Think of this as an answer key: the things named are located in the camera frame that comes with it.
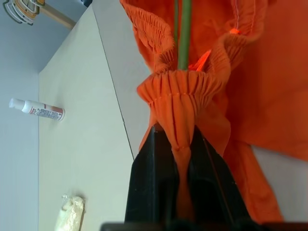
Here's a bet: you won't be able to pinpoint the white bottle with red label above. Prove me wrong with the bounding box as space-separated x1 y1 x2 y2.
8 97 66 122

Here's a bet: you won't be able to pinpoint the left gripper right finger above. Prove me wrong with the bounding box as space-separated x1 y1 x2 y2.
187 126 251 224

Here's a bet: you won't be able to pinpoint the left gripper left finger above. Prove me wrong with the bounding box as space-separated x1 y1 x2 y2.
124 124 180 224

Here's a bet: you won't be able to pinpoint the orange shorts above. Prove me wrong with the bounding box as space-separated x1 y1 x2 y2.
119 0 308 223

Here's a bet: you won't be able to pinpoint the olive green wire hanger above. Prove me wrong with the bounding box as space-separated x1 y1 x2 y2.
173 0 193 71

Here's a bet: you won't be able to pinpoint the cream filled plastic bag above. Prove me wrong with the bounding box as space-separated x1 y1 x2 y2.
53 193 86 231

